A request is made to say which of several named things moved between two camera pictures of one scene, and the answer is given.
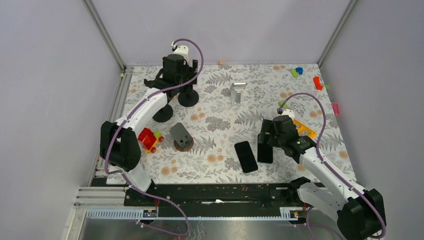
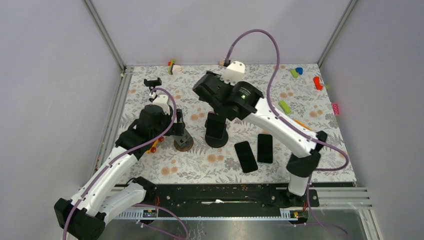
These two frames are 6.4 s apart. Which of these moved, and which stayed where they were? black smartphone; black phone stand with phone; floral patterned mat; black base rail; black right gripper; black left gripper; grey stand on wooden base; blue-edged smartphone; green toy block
Moved: black left gripper; black right gripper; black phone stand with phone
Stayed: black base rail; floral patterned mat; blue-edged smartphone; green toy block; black smartphone; grey stand on wooden base
